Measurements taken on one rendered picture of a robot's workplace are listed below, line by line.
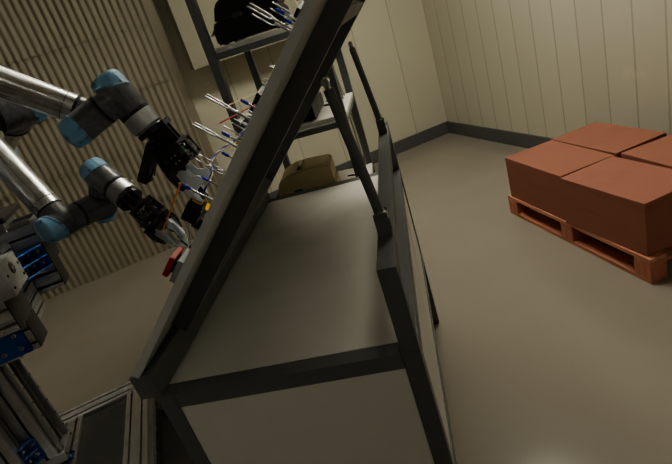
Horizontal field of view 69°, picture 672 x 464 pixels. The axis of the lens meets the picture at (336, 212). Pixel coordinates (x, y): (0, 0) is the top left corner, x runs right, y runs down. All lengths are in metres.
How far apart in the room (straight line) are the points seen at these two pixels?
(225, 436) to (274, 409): 0.15
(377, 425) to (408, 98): 4.13
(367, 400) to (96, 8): 3.78
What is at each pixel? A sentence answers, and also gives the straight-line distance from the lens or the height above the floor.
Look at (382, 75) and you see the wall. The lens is 4.88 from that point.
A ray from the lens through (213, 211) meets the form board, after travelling 0.92.
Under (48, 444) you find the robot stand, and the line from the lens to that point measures 2.10.
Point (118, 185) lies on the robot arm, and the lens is 1.42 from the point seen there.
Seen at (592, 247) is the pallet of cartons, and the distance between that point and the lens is 2.81.
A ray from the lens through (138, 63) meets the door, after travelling 4.35.
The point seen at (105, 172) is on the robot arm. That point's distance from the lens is 1.45.
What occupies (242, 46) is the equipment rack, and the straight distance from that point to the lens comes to 2.11.
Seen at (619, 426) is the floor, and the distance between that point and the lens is 1.96.
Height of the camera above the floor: 1.45
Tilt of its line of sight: 21 degrees down
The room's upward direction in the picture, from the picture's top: 18 degrees counter-clockwise
